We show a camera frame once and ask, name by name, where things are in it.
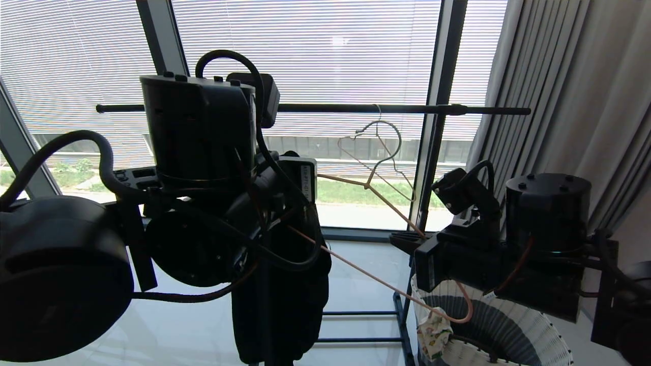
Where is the black cable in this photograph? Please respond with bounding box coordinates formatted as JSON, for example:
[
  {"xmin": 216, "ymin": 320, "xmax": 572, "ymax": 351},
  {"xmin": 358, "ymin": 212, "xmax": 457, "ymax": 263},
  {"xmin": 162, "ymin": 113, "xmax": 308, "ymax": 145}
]
[
  {"xmin": 195, "ymin": 49, "xmax": 324, "ymax": 273},
  {"xmin": 0, "ymin": 130, "xmax": 153, "ymax": 210}
]

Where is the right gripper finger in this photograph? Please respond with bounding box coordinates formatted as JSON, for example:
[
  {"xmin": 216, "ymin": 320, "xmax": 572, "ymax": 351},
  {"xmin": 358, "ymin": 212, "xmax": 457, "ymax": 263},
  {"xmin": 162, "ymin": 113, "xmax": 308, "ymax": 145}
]
[{"xmin": 390, "ymin": 231, "xmax": 428, "ymax": 254}]

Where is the white laundry basket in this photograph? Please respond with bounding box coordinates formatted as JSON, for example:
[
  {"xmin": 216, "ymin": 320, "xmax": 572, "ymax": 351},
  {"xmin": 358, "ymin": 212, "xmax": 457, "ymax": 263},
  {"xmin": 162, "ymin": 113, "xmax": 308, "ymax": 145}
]
[{"xmin": 411, "ymin": 274, "xmax": 574, "ymax": 366}]

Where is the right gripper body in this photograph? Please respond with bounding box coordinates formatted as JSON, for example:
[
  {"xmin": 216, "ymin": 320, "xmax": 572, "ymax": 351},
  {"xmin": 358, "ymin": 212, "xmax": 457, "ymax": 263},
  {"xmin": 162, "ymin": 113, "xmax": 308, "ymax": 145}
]
[{"xmin": 414, "ymin": 224, "xmax": 585, "ymax": 323}]

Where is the pink clothes hanger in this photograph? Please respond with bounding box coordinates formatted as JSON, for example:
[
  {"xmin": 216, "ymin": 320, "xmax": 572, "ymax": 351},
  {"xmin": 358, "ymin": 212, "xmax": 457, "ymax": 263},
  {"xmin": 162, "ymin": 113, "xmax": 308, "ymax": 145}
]
[
  {"xmin": 287, "ymin": 120, "xmax": 474, "ymax": 324},
  {"xmin": 337, "ymin": 104, "xmax": 417, "ymax": 202}
]

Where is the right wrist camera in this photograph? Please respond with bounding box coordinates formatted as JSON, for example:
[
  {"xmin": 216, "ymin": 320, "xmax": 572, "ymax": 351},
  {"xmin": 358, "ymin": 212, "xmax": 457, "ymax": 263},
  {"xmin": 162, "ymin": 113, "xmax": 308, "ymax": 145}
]
[{"xmin": 432, "ymin": 167, "xmax": 502, "ymax": 225}]

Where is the window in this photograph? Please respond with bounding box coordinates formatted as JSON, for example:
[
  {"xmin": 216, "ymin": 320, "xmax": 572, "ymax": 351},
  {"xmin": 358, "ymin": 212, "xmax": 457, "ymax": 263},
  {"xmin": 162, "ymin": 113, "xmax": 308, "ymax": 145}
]
[{"xmin": 0, "ymin": 0, "xmax": 509, "ymax": 242}]

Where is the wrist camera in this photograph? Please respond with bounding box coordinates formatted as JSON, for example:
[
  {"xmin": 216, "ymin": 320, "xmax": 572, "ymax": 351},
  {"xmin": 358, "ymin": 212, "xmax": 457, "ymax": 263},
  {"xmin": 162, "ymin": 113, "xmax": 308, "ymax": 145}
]
[
  {"xmin": 226, "ymin": 72, "xmax": 281, "ymax": 129},
  {"xmin": 432, "ymin": 167, "xmax": 502, "ymax": 225}
]

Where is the black garment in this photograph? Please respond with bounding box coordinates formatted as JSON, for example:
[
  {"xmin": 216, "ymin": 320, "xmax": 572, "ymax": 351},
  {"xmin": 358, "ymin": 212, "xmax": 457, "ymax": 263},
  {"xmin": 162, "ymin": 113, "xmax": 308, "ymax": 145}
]
[{"xmin": 231, "ymin": 203, "xmax": 333, "ymax": 365}]

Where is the black clothes rack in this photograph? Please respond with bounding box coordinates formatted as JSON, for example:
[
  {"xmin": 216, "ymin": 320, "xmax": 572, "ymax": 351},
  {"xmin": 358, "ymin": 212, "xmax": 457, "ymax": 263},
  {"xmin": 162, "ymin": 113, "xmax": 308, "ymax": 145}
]
[{"xmin": 96, "ymin": 103, "xmax": 532, "ymax": 366}]

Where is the cream printed garment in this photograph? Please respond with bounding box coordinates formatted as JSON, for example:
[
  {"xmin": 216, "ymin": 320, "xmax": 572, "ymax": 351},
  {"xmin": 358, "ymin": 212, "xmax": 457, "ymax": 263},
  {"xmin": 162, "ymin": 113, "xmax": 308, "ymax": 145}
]
[{"xmin": 417, "ymin": 308, "xmax": 454, "ymax": 362}]

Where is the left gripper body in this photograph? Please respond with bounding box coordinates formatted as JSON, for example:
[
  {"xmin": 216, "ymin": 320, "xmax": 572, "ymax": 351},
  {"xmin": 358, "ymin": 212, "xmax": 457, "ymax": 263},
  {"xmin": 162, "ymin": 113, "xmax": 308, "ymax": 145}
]
[{"xmin": 262, "ymin": 150, "xmax": 318, "ymax": 213}]

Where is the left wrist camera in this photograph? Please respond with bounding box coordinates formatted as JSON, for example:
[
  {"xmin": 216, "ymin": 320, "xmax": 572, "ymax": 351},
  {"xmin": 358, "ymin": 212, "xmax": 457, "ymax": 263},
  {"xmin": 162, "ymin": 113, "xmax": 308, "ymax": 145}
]
[{"xmin": 226, "ymin": 72, "xmax": 281, "ymax": 129}]

